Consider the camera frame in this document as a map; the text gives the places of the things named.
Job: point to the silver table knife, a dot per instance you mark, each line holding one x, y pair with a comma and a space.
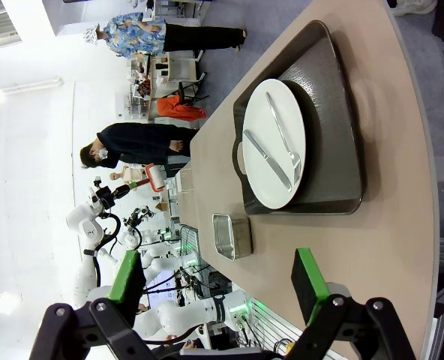
278, 174

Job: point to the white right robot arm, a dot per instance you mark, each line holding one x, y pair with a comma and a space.
207, 311

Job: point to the white sneaker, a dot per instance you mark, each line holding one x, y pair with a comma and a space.
413, 5

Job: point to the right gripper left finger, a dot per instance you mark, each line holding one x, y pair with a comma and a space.
126, 277

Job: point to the masked person in black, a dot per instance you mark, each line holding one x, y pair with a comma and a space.
139, 142

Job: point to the pink lint roller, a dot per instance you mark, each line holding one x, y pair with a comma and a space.
156, 180

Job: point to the figure in floral shirt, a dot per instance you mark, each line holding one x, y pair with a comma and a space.
132, 35

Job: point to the silver fork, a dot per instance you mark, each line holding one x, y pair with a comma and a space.
296, 170

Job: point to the dark brown serving tray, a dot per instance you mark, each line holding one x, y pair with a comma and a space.
330, 112

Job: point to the shelf with small items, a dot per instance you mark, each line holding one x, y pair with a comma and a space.
143, 88

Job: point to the black office chair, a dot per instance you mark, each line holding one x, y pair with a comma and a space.
182, 92

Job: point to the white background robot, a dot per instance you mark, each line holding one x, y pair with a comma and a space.
134, 240

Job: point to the cardboard box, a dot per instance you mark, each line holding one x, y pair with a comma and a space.
162, 206

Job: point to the white round plate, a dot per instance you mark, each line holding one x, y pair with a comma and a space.
257, 112

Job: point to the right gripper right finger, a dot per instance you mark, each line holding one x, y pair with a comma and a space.
308, 285

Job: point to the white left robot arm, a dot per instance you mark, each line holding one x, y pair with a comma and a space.
87, 228

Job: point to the rectangular metal tin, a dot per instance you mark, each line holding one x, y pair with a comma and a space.
240, 236

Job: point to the bare medical manikin torso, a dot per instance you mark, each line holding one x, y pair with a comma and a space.
128, 174

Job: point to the orange jacket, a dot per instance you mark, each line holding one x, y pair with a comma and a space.
177, 110

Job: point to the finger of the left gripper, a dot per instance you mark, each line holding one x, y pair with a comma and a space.
132, 186

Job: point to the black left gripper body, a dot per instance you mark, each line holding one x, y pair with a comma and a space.
120, 192

